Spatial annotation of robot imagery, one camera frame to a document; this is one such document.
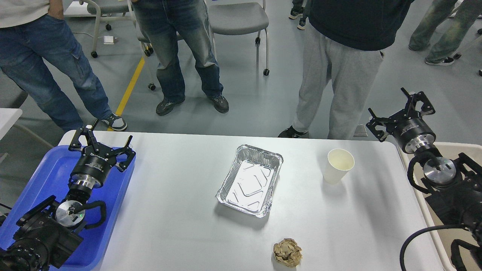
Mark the grey chair at left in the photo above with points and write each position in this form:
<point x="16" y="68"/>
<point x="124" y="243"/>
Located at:
<point x="114" y="10"/>

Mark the right floor socket plate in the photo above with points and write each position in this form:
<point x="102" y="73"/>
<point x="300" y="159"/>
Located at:
<point x="360" y="131"/>

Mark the white paper cup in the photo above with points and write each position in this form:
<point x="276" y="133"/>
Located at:
<point x="339" y="162"/>

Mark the grey office chair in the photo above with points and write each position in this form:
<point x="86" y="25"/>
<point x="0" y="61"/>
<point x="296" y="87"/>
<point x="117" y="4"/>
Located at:
<point x="241" y="19"/>

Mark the person in blue jeans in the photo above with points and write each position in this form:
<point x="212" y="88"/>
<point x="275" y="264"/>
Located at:
<point x="33" y="33"/>

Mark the person in grey sweatpants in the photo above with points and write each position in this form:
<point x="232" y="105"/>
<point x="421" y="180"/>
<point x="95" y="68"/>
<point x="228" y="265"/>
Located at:
<point x="344" y="41"/>

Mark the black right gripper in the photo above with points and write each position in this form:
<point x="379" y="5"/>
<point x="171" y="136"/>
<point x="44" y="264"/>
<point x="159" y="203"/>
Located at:
<point x="410" y="134"/>

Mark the aluminium foil tray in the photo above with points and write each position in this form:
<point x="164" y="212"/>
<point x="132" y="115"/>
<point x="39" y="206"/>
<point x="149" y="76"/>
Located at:
<point x="249" y="184"/>

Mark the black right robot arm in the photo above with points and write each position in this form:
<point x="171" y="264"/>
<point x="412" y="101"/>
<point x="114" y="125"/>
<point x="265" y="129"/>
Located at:
<point x="453" y="187"/>

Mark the white side table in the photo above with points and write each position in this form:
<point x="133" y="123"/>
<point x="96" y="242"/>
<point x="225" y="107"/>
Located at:
<point x="8" y="117"/>

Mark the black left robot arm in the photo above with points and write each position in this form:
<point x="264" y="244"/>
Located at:
<point x="69" y="207"/>

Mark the white power adapter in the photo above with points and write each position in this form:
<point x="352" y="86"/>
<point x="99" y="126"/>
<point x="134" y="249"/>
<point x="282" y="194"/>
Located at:
<point x="108" y="40"/>

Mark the crumpled brown paper ball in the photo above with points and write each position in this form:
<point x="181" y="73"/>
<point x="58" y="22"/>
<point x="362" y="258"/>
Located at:
<point x="287" y="252"/>

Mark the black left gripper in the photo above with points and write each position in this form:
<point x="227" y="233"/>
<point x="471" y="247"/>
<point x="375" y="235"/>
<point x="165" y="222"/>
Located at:
<point x="93" y="165"/>

